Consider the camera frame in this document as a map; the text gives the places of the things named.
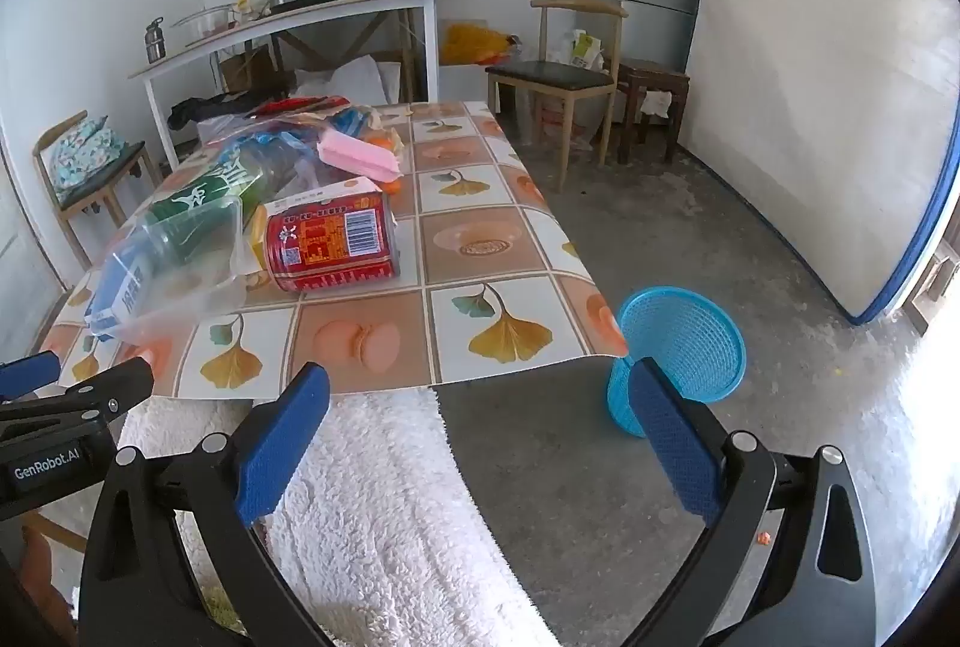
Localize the green label plastic bottle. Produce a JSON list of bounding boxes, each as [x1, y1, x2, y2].
[[146, 133, 331, 266]]

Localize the glass bowl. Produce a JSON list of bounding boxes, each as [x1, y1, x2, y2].
[[171, 1, 235, 44]]

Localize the wooden chair black seat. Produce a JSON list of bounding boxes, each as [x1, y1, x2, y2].
[[486, 0, 629, 192]]

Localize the yellow plastic bag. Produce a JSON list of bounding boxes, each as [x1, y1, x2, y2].
[[442, 21, 522, 65]]

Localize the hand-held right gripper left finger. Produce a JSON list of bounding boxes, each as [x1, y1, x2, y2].
[[79, 362, 338, 647]]

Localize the cardboard box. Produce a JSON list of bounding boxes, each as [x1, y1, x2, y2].
[[217, 43, 282, 94]]

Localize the blue white toothpaste box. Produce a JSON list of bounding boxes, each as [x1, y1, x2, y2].
[[82, 246, 151, 341]]

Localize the white fluffy garment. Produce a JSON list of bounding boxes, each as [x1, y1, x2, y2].
[[116, 388, 560, 647]]

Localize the white door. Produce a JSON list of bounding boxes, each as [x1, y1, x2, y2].
[[0, 152, 68, 363]]

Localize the red drink can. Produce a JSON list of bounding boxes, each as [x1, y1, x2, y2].
[[264, 189, 402, 294]]

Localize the white mattress blue edge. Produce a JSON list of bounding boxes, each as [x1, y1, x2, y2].
[[679, 0, 960, 326]]

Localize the wooden chair dark seat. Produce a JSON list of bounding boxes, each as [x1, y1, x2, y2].
[[31, 109, 162, 273]]

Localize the white sack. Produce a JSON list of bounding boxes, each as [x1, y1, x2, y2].
[[289, 55, 406, 107], [534, 85, 605, 142]]

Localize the white side table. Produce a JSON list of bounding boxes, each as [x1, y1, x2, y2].
[[127, 0, 445, 168]]

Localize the clear plastic container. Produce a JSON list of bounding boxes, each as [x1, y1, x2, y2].
[[101, 201, 252, 341]]

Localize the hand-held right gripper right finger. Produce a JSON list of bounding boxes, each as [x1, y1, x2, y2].
[[622, 358, 878, 647]]

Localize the blue snack wrapper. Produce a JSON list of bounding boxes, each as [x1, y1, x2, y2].
[[251, 106, 383, 146]]

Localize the leaf patterned tablecloth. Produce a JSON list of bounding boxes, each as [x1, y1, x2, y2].
[[37, 100, 631, 402]]

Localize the pink packet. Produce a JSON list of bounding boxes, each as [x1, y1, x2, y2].
[[316, 126, 402, 182]]

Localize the floral cushion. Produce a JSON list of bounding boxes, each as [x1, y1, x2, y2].
[[45, 118, 127, 192]]

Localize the black cloth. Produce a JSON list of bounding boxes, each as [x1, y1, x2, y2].
[[166, 91, 290, 131]]

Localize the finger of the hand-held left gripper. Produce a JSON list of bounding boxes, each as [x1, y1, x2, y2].
[[0, 351, 62, 402], [0, 358, 155, 427]]

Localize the dark wooden stool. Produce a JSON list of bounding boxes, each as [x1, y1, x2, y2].
[[615, 57, 691, 168]]

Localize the blue plastic basket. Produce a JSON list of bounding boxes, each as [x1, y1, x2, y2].
[[606, 287, 747, 438]]

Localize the white orange medicine box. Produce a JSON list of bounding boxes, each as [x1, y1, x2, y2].
[[247, 176, 385, 277]]

